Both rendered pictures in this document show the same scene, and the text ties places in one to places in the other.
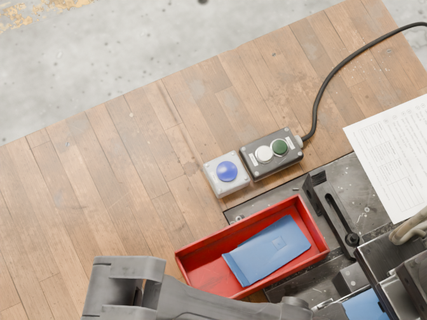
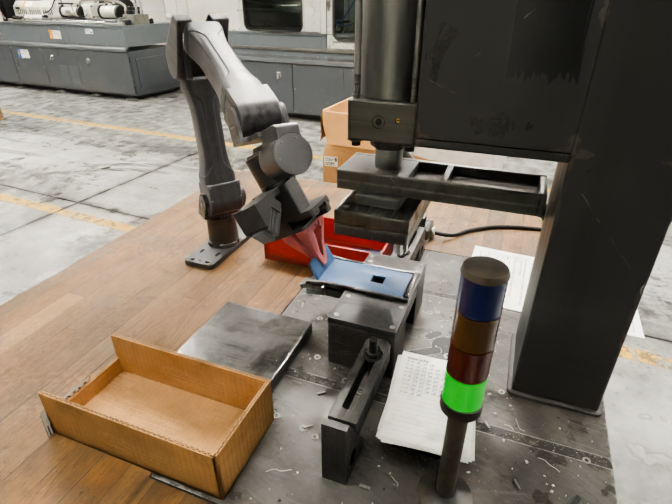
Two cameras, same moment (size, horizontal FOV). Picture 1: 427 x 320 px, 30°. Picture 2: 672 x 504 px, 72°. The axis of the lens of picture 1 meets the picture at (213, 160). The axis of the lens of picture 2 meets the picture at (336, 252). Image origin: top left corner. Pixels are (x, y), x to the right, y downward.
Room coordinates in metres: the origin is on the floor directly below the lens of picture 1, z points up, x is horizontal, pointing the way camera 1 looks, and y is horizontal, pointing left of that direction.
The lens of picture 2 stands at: (-0.17, -0.78, 1.39)
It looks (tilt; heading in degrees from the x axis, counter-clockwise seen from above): 29 degrees down; 53
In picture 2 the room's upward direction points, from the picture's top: straight up
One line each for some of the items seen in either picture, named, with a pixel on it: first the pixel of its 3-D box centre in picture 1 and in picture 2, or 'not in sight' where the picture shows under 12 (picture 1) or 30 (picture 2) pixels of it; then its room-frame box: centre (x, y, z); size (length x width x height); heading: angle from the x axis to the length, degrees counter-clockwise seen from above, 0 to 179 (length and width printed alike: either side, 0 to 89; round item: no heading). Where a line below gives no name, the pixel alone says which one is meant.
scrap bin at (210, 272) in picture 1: (251, 254); (330, 243); (0.33, -0.09, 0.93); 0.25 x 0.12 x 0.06; 122
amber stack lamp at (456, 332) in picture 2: not in sight; (475, 324); (0.12, -0.59, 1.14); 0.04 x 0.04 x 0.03
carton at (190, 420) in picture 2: not in sight; (159, 411); (-0.10, -0.32, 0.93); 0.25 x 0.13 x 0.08; 122
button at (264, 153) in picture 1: (264, 155); not in sight; (0.52, -0.09, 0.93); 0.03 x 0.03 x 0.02
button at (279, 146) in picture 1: (279, 148); not in sight; (0.54, -0.12, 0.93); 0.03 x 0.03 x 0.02
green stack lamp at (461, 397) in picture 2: not in sight; (464, 384); (0.12, -0.59, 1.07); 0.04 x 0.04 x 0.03
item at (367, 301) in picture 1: (372, 311); (361, 269); (0.24, -0.29, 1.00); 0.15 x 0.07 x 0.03; 122
